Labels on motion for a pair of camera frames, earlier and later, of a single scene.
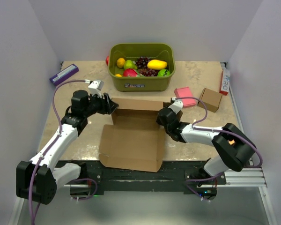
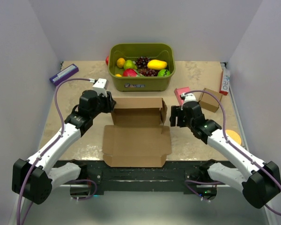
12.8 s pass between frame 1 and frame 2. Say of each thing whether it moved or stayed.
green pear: stayed
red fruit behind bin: stayed
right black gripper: moved
